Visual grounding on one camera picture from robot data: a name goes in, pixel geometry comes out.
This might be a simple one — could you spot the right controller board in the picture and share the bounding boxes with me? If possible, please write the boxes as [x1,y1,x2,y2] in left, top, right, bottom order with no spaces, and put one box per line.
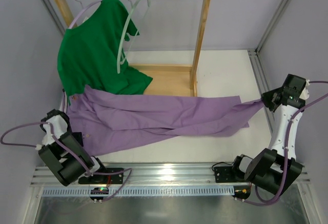
[232,186,251,200]

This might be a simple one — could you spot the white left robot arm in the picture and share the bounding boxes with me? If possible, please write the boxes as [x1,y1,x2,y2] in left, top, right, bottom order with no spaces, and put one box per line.
[38,109,105,186]

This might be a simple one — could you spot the slotted grey cable duct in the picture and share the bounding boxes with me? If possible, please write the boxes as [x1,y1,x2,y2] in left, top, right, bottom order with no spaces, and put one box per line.
[42,186,234,197]

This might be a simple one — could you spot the left controller board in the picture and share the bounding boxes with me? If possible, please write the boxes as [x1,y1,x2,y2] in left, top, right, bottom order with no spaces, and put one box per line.
[90,187,109,202]

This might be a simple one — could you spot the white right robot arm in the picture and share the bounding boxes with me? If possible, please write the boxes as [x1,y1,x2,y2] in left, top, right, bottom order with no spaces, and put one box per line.
[232,74,308,195]

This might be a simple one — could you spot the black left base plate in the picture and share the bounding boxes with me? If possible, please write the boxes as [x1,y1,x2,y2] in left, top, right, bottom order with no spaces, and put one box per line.
[78,168,124,185]

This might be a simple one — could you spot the purple clothes hanger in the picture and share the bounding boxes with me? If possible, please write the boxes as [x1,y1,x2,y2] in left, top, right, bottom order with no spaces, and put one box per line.
[68,0,101,29]

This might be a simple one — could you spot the green t-shirt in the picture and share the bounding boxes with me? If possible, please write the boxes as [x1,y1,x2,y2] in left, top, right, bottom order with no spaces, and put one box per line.
[57,0,153,96]

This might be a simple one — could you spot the purple trousers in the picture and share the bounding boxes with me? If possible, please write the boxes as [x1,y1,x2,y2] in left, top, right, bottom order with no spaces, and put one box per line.
[67,86,264,156]

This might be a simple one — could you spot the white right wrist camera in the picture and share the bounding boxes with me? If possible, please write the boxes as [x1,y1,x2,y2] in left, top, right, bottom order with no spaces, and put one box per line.
[300,79,310,100]

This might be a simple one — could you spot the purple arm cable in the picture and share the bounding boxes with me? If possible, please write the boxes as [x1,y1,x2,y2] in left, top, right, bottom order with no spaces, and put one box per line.
[0,123,133,206]
[232,80,328,206]

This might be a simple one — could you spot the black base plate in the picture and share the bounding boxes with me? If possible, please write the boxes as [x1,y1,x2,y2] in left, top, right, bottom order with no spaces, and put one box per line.
[78,168,124,185]
[213,166,247,183]

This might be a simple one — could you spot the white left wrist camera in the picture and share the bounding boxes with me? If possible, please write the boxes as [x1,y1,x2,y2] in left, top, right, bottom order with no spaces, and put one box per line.
[35,133,54,151]

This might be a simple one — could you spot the pale green clothes hanger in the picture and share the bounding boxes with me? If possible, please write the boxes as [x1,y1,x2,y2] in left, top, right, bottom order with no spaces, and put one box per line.
[116,0,152,74]

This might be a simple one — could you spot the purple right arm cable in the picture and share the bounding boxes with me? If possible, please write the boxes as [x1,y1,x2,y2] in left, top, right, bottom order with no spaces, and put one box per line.
[232,80,328,206]

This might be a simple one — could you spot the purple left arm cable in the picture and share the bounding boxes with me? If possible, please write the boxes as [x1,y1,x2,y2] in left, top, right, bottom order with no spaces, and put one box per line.
[0,123,133,206]

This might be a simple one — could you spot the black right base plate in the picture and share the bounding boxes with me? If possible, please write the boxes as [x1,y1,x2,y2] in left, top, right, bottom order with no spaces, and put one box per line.
[213,166,247,183]

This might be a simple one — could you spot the aluminium mounting rail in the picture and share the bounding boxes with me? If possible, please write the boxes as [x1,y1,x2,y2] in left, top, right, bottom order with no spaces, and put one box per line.
[30,161,308,187]

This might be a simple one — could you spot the wooden clothes rack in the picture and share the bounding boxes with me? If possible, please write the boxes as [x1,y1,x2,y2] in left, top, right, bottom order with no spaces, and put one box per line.
[54,0,211,96]

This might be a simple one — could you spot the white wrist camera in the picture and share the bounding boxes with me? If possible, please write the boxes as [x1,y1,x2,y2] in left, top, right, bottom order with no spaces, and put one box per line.
[35,133,54,151]
[300,79,310,100]

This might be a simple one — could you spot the controller board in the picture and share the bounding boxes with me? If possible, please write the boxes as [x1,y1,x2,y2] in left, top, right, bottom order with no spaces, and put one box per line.
[90,187,109,202]
[232,186,251,200]

